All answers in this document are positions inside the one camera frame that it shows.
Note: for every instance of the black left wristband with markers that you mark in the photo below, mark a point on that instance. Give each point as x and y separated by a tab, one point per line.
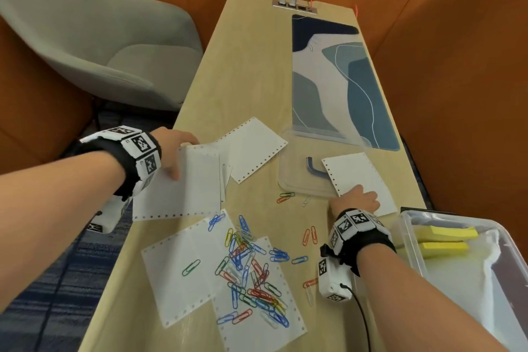
140	149

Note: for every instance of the silver socket panel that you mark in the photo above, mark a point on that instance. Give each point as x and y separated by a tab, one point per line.
295	6

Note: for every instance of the person's right forearm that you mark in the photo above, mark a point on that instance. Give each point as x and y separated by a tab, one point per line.
420	302

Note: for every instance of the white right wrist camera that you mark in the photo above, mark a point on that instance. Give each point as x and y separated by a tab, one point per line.
332	281

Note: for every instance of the black wristband with markers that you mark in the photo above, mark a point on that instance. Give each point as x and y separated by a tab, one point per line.
359	232
140	149

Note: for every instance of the pile of coloured paper clips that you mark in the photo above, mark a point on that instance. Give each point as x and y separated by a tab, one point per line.
255	277

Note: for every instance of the grey upholstered armchair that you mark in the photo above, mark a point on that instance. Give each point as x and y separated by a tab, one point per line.
103	34

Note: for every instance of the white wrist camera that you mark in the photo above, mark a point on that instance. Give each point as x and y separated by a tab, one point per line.
109	215
332	281

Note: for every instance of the person's right hand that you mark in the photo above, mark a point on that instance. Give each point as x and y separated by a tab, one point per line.
357	199

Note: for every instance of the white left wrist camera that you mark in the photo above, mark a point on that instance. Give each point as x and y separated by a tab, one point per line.
109	215

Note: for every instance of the person's left forearm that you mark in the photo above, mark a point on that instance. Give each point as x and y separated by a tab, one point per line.
53	219

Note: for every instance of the black right wristband with markers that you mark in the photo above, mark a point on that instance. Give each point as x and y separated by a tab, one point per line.
359	232

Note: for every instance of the person's left hand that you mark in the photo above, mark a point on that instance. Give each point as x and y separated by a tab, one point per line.
173	145

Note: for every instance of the blue patterned desk mat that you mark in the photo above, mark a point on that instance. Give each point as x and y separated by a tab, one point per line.
350	96

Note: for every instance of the clear plastic storage bin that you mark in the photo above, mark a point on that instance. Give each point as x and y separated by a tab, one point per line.
511	265

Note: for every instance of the yellow sticky note pad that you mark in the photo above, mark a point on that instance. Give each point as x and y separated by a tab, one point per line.
449	233
445	249

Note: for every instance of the light wooden table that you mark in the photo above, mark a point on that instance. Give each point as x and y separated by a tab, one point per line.
247	75

